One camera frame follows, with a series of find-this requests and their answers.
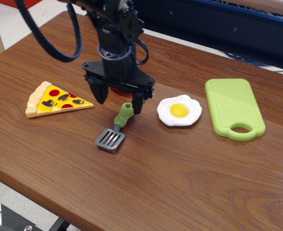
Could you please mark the green handled grey spatula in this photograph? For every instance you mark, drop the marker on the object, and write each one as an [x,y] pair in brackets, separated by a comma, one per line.
[111,139]

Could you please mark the black metal frame rail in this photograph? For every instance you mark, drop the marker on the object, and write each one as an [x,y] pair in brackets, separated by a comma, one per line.
[232,28]

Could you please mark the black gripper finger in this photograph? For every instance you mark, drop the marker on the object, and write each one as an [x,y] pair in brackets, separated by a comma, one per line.
[138,101]
[99,90]

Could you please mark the toy pizza slice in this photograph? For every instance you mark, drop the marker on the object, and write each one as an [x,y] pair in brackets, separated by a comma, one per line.
[48,99]

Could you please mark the green plastic cutting board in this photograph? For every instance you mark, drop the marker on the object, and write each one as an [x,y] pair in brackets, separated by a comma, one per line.
[233,109]

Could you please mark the toy fried egg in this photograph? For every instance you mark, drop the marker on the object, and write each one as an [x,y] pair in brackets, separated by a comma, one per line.
[179,111]

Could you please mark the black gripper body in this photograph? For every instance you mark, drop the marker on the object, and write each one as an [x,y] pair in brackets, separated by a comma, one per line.
[120,71]

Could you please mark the toy strawberry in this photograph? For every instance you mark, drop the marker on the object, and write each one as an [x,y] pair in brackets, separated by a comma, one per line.
[119,91]

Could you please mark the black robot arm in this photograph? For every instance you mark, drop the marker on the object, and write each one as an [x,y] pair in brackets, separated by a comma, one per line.
[118,28]

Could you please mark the black base bracket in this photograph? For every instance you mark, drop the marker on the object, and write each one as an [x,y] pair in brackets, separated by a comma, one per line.
[11,221]

